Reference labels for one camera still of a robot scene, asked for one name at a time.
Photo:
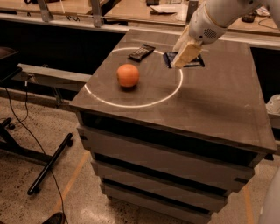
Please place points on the orange fruit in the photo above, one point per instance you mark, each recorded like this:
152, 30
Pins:
127, 75

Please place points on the black stand base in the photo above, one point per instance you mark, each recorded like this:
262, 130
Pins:
8, 143

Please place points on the dark rxbar chocolate wrapper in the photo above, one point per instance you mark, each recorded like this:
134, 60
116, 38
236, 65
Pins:
141, 53

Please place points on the black mesh cup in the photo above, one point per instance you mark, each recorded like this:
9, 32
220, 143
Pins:
249, 18

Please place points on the grey drawer cabinet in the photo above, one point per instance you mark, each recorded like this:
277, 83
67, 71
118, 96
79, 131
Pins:
181, 140

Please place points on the dark shoe tip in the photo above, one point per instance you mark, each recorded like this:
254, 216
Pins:
57, 218

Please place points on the blue rxbar blueberry wrapper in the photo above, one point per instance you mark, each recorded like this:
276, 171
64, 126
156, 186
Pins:
171, 61

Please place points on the white papers on desk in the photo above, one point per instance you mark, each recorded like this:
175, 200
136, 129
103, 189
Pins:
169, 8

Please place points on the grey metal post far left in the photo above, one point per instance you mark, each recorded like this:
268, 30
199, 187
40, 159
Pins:
44, 10

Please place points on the grey metal post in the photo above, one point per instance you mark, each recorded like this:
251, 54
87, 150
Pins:
192, 7
44, 10
96, 13

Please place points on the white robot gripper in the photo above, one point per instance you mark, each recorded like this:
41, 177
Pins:
204, 28

